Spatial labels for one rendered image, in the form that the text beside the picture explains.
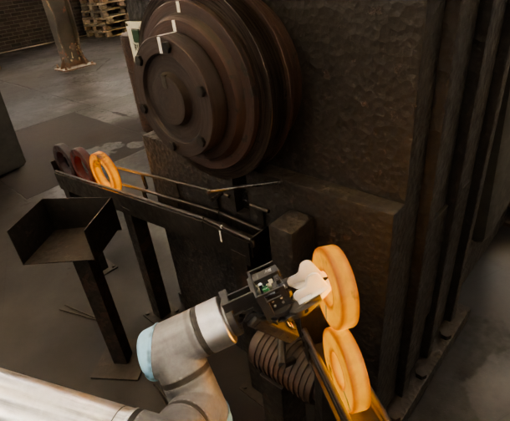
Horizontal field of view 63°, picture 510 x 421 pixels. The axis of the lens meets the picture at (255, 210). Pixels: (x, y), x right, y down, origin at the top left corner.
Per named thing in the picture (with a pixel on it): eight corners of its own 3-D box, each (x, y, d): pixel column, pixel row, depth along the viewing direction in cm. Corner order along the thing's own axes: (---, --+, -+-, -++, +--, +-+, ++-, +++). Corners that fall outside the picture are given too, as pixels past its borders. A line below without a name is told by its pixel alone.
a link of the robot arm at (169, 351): (161, 375, 80) (140, 327, 80) (221, 347, 80) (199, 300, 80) (148, 395, 71) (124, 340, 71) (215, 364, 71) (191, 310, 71)
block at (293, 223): (296, 274, 125) (292, 205, 113) (318, 285, 121) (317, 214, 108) (272, 294, 119) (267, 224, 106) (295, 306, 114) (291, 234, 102)
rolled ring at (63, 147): (63, 146, 184) (71, 144, 186) (48, 144, 196) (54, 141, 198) (79, 184, 192) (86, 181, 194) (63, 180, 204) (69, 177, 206)
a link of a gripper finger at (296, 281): (332, 256, 74) (284, 277, 74) (340, 278, 77) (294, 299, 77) (325, 245, 76) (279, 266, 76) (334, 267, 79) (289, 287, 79)
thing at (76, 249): (99, 338, 186) (42, 198, 148) (156, 340, 182) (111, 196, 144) (78, 377, 169) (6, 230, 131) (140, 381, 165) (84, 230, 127)
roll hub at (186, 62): (162, 138, 116) (139, 29, 101) (235, 160, 99) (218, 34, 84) (145, 145, 112) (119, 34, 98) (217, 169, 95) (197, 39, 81)
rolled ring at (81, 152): (81, 149, 172) (89, 147, 174) (64, 148, 185) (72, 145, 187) (99, 190, 179) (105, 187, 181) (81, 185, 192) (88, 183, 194)
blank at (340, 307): (326, 230, 82) (309, 233, 81) (361, 271, 68) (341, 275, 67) (328, 295, 88) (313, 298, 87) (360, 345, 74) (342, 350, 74)
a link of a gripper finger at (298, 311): (323, 300, 72) (277, 322, 72) (325, 306, 73) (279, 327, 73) (313, 282, 76) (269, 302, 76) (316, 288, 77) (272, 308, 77)
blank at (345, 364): (332, 337, 89) (317, 342, 89) (346, 311, 77) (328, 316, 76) (359, 416, 81) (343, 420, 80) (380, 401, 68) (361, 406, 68)
